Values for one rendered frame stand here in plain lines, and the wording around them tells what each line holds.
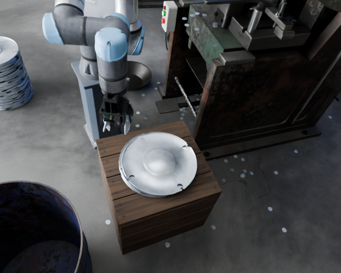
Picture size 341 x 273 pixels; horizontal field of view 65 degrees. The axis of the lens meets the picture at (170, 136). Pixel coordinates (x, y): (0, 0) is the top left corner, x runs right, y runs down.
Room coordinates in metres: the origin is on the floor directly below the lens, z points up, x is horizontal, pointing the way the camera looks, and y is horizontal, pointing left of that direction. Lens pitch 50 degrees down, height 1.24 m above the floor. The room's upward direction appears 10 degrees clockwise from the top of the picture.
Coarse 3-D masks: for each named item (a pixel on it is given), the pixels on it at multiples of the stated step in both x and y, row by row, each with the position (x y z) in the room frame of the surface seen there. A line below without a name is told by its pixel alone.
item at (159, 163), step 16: (144, 144) 0.65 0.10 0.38; (160, 144) 0.67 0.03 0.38; (176, 144) 0.68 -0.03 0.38; (128, 160) 0.56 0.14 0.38; (144, 160) 0.57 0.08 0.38; (160, 160) 0.58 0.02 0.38; (176, 160) 0.60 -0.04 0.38; (192, 160) 0.62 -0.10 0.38; (128, 176) 0.50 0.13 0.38; (144, 176) 0.51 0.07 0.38; (160, 176) 0.52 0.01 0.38; (176, 176) 0.53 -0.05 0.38; (192, 176) 0.54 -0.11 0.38; (160, 192) 0.45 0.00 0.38; (176, 192) 0.46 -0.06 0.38
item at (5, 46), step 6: (0, 36) 1.28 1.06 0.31; (0, 42) 1.23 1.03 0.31; (6, 42) 1.24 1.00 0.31; (12, 42) 1.25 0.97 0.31; (0, 48) 1.17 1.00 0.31; (6, 48) 1.19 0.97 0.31; (12, 48) 1.20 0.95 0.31; (0, 54) 1.13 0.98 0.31; (6, 54) 1.14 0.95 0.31; (12, 54) 1.15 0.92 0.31; (0, 60) 1.08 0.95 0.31; (6, 60) 1.09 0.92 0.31
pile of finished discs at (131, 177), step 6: (150, 132) 0.72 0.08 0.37; (126, 144) 0.64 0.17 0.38; (120, 156) 0.58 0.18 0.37; (120, 162) 0.55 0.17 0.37; (120, 168) 0.53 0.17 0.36; (126, 180) 0.48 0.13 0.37; (132, 186) 0.46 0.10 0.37; (180, 186) 0.50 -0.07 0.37; (138, 192) 0.45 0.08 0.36; (144, 192) 0.44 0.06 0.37
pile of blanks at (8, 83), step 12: (12, 60) 1.12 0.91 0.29; (0, 72) 1.04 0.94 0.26; (12, 72) 1.09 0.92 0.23; (24, 72) 1.16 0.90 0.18; (0, 84) 1.02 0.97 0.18; (12, 84) 1.06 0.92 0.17; (24, 84) 1.12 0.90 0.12; (0, 96) 1.01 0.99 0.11; (12, 96) 1.04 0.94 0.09; (24, 96) 1.09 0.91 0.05; (0, 108) 1.00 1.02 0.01; (12, 108) 1.02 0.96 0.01
